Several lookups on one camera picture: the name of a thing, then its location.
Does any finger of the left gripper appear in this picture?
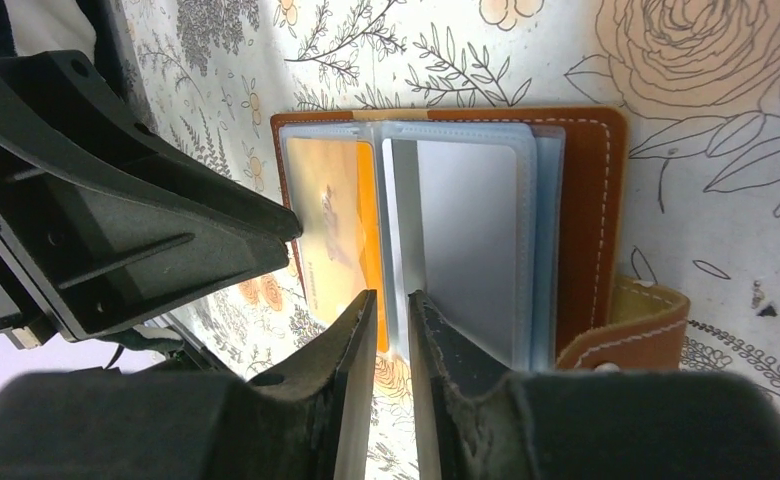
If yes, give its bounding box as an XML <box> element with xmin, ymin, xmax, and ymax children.
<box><xmin>0</xmin><ymin>51</ymin><xmax>301</xmax><ymax>342</ymax></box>

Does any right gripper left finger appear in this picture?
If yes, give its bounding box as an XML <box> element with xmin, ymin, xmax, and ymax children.
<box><xmin>0</xmin><ymin>290</ymin><xmax>377</xmax><ymax>479</ymax></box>

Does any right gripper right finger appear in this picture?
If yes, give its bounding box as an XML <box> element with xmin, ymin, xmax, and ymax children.
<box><xmin>408</xmin><ymin>291</ymin><xmax>780</xmax><ymax>479</ymax></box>

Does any brown leather card holder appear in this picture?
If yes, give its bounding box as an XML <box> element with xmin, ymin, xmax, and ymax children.
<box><xmin>270</xmin><ymin>105</ymin><xmax>690</xmax><ymax>370</ymax></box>

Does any silver grey credit card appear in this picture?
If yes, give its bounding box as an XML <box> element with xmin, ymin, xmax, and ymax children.
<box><xmin>382</xmin><ymin>139</ymin><xmax>533</xmax><ymax>370</ymax></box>

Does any black white checkered pillow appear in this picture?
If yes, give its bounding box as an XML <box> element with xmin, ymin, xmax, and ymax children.
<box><xmin>0</xmin><ymin>0</ymin><xmax>129</xmax><ymax>99</ymax></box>

